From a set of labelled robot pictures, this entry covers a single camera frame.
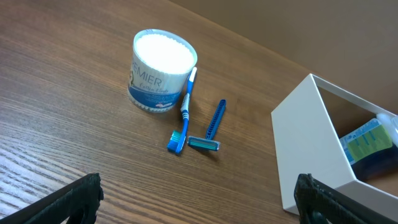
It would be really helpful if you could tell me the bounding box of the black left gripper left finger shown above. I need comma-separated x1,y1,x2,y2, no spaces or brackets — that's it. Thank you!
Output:
1,173,104,224

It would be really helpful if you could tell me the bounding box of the blue white toothbrush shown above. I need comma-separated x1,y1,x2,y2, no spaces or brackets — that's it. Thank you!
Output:
167,67,197,155

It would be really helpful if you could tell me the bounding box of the blue disposable razor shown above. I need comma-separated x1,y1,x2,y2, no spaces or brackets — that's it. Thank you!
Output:
188,100,226,151

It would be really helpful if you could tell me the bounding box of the white open cardboard box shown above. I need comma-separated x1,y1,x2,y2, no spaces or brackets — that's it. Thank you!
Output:
271,74,397,221

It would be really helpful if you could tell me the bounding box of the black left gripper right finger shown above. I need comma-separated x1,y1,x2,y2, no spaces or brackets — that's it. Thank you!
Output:
294,174,397,224

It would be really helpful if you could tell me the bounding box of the dark blue spray bottle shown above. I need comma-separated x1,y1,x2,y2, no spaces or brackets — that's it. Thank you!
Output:
340,113,397,182

